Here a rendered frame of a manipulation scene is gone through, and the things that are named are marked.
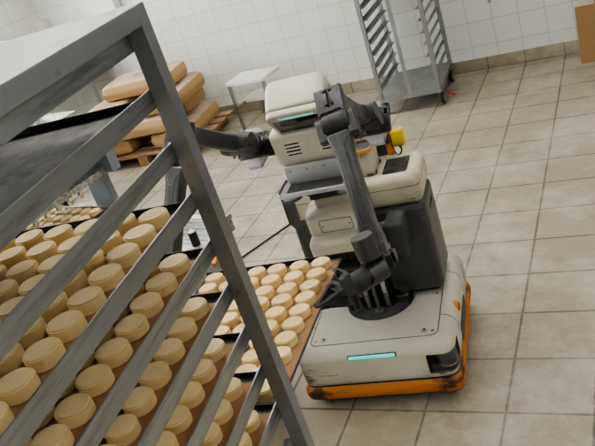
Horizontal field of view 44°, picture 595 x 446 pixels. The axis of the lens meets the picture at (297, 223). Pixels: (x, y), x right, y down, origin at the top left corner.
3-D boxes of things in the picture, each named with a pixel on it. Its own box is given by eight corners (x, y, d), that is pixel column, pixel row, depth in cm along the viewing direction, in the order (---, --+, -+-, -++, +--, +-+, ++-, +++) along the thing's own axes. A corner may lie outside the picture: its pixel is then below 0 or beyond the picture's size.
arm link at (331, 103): (338, 73, 192) (303, 88, 195) (354, 123, 191) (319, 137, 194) (377, 102, 235) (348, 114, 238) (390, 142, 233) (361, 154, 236)
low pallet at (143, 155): (91, 175, 682) (86, 165, 677) (134, 140, 747) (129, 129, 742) (203, 156, 633) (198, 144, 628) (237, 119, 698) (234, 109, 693)
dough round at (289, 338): (303, 338, 164) (300, 331, 163) (289, 351, 160) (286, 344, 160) (285, 335, 167) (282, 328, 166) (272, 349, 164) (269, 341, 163)
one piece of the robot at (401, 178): (337, 293, 341) (282, 127, 306) (456, 278, 322) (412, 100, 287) (322, 338, 313) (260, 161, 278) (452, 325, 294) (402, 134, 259)
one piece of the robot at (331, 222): (316, 245, 298) (263, 113, 265) (409, 231, 285) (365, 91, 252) (305, 288, 278) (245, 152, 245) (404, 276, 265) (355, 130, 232)
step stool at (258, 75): (303, 107, 671) (288, 59, 652) (280, 127, 639) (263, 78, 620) (264, 111, 695) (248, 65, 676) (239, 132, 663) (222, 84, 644)
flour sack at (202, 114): (193, 142, 636) (187, 126, 630) (152, 150, 652) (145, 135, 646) (223, 111, 695) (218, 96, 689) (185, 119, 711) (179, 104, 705)
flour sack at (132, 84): (104, 105, 661) (96, 89, 655) (124, 89, 696) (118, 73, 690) (173, 88, 636) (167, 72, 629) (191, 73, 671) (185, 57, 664)
